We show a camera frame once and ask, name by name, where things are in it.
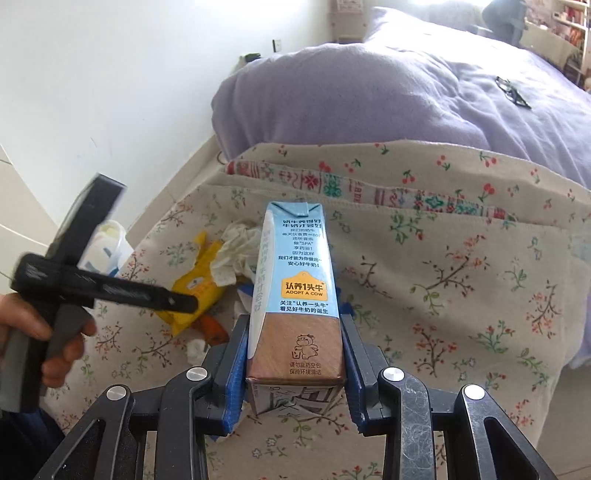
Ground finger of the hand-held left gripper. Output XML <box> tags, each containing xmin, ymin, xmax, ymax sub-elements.
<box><xmin>10</xmin><ymin>253</ymin><xmax>200</xmax><ymax>313</ymax></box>

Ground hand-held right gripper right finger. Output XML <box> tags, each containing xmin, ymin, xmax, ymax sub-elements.
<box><xmin>339</xmin><ymin>311</ymin><xmax>560</xmax><ymax>480</ymax></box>

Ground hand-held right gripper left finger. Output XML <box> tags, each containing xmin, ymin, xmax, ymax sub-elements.
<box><xmin>32</xmin><ymin>314</ymin><xmax>252</xmax><ymax>480</ymax></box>

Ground blue and brown milk carton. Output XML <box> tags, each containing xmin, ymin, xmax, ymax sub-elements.
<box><xmin>245</xmin><ymin>200</ymin><xmax>347</xmax><ymax>418</ymax></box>

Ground person's left hand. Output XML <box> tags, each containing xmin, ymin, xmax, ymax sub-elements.
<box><xmin>0</xmin><ymin>293</ymin><xmax>99</xmax><ymax>403</ymax></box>

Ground white plastic bottle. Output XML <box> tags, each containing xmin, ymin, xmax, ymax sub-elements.
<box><xmin>76</xmin><ymin>220</ymin><xmax>134</xmax><ymax>280</ymax></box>

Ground small white paper scrap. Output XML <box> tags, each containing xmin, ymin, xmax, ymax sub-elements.
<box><xmin>185</xmin><ymin>339</ymin><xmax>209</xmax><ymax>366</ymax></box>

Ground orange wrapper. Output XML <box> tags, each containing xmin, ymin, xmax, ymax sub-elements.
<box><xmin>193</xmin><ymin>314</ymin><xmax>228</xmax><ymax>345</ymax></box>

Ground yellow snack packet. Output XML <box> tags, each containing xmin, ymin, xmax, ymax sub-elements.
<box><xmin>154</xmin><ymin>231</ymin><xmax>232</xmax><ymax>337</ymax></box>

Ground blue and white wrapper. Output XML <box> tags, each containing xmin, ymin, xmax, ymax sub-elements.
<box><xmin>235</xmin><ymin>285</ymin><xmax>256</xmax><ymax>317</ymax></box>

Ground crumpled white tissue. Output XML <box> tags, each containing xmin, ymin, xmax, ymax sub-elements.
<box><xmin>210</xmin><ymin>220</ymin><xmax>266</xmax><ymax>291</ymax></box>

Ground floral bed sheet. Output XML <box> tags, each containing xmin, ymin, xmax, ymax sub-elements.
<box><xmin>46</xmin><ymin>134</ymin><xmax>591</xmax><ymax>480</ymax></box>

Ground dark blue clothing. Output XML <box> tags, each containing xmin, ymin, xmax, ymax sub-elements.
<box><xmin>0</xmin><ymin>406</ymin><xmax>66</xmax><ymax>480</ymax></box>

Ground purple blanket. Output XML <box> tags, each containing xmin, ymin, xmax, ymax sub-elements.
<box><xmin>211</xmin><ymin>6</ymin><xmax>591</xmax><ymax>188</ymax></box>

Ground black eyeglasses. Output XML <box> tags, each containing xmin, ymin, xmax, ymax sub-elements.
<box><xmin>494</xmin><ymin>75</ymin><xmax>533</xmax><ymax>110</ymax></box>

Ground grey office chair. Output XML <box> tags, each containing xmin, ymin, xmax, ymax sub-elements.
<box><xmin>478</xmin><ymin>0</ymin><xmax>531</xmax><ymax>47</ymax></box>

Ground bookshelf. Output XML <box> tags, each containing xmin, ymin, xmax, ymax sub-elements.
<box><xmin>551</xmin><ymin>0</ymin><xmax>591</xmax><ymax>90</ymax></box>

